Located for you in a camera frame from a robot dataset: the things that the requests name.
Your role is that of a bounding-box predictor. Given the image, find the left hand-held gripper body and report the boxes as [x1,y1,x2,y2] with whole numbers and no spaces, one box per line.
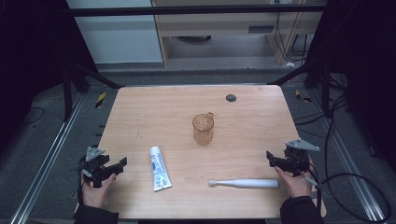
[78,147,110,189]

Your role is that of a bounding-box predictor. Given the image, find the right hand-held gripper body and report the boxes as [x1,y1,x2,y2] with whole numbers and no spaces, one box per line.
[283,138,320,177]

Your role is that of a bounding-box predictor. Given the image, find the white electric toothbrush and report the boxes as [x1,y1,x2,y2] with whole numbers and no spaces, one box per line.
[208,177,280,189]

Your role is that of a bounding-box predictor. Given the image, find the white toothpaste tube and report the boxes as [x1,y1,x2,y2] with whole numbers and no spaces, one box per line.
[148,146,174,192]

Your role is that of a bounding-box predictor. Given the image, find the clear amber cup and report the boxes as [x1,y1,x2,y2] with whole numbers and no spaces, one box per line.
[191,111,216,147]

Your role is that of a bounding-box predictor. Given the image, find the person's right hand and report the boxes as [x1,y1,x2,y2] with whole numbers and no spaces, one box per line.
[274,157,316,199]

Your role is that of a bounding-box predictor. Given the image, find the person's left hand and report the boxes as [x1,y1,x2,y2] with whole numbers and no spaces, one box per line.
[81,172,117,209]

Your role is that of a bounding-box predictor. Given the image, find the yellow black tape strip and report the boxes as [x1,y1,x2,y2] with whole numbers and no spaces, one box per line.
[294,89,313,104]
[94,91,107,109]

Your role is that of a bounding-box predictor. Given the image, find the black metal stand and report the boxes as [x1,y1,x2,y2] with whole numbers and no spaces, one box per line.
[268,59,347,118]
[61,60,125,123]

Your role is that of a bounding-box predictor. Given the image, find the black curtain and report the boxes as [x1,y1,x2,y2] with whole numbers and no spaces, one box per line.
[306,0,396,174]
[0,0,98,153]

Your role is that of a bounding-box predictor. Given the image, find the white cabinet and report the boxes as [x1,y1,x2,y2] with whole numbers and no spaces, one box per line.
[66,0,163,65]

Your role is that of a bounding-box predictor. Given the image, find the light wooden desk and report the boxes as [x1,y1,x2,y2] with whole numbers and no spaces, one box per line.
[151,0,323,68]

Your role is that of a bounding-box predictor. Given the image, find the right gripper cable with plug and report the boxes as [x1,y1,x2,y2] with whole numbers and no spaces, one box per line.
[303,161,323,216]

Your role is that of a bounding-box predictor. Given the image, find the black floor cables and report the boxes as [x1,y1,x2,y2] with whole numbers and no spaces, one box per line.
[293,94,349,139]

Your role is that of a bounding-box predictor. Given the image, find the aluminium rail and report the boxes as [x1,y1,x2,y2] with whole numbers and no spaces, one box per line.
[306,89,388,224]
[8,92,86,224]

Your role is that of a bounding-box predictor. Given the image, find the black cable loop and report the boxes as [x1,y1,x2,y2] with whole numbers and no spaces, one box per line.
[320,124,392,224]

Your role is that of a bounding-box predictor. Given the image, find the thin black floor cable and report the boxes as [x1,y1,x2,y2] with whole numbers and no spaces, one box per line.
[18,106,46,127]

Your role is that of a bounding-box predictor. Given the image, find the hanging black cables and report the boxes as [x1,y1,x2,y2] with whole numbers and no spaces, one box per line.
[273,11,310,63]

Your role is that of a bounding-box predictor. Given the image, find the black horizontal frame bar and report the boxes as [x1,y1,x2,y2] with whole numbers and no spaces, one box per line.
[66,4,328,18]

